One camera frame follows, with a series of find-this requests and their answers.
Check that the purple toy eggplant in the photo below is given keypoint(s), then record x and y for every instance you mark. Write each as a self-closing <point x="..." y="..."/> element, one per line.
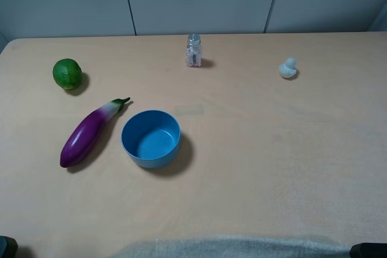
<point x="86" y="134"/>

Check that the blue plastic bowl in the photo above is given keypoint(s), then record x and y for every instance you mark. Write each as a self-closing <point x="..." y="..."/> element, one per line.
<point x="151" y="138"/>

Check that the clear small spice bottle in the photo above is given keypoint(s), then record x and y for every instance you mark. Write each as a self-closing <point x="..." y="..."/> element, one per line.
<point x="193" y="50"/>

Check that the white rubber duck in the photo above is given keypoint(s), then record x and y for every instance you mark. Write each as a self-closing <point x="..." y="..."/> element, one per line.
<point x="288" y="69"/>

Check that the green toy lime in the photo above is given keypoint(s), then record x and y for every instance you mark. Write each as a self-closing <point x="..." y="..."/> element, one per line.
<point x="67" y="74"/>

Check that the grey cloth at table edge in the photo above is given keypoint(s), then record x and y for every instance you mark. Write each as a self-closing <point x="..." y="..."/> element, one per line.
<point x="233" y="246"/>

